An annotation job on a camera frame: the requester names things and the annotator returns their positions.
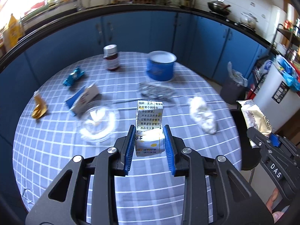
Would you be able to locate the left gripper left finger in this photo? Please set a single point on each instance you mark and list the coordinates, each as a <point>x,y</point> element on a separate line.
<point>65,199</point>

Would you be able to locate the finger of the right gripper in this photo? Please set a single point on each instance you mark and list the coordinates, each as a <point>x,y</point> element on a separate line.
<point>258,139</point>
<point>275,140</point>

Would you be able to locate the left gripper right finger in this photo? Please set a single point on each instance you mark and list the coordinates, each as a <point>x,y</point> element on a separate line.
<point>234,201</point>

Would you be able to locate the beige snack bag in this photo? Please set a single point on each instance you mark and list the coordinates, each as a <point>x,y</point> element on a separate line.
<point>254,117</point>

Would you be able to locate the white tissue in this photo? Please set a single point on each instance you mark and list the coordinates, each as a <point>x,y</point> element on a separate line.
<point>202,113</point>

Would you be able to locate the clear plastic lid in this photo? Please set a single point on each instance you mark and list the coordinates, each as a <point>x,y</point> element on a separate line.
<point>98,122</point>

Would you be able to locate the gold wrapper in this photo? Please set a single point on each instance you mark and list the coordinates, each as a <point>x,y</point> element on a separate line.
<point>40,108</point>

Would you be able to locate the blue white medicine box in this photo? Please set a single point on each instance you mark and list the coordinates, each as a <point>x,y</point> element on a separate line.
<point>77,104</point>

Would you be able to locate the small milk carton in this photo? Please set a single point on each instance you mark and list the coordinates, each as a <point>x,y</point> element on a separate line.
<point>149,136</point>

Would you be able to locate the silver foil wrapper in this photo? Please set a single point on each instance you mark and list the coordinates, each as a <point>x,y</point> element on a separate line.
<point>156,91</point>

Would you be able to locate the blue white paper cup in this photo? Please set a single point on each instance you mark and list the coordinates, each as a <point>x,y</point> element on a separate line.
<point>160,65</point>

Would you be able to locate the blue snack wrapper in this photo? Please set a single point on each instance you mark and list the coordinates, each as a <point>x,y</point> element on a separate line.
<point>73,77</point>

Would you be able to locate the brown medicine bottle white cap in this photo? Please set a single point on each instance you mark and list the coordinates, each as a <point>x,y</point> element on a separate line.
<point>111,57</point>

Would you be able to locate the black trash bin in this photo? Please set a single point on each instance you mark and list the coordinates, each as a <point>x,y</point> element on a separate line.
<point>250,156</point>

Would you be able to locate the blue kitchen cabinets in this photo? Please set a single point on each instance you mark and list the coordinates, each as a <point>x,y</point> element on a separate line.
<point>199,39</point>

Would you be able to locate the white washing machine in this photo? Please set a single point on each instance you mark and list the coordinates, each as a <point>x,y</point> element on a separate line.
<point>276,100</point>

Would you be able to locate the grey bin with plastic bag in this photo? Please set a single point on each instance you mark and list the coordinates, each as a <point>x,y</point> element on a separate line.
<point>234,87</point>

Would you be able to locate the blue plastic bag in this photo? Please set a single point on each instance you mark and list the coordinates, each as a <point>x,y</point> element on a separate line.
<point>288,72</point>

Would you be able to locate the blue checkered tablecloth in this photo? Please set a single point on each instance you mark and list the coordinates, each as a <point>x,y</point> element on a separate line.
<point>149,194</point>

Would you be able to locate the black metal shelf rack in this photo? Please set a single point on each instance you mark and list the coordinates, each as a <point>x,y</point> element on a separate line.
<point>284,42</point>

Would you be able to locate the white ceramic pot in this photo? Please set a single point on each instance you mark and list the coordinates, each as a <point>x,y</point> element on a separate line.
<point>248,20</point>

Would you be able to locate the black wok with lid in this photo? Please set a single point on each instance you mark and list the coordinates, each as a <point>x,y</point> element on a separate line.
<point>219,7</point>

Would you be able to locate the yellow detergent bottle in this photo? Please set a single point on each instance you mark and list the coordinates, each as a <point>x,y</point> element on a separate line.
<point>12,33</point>

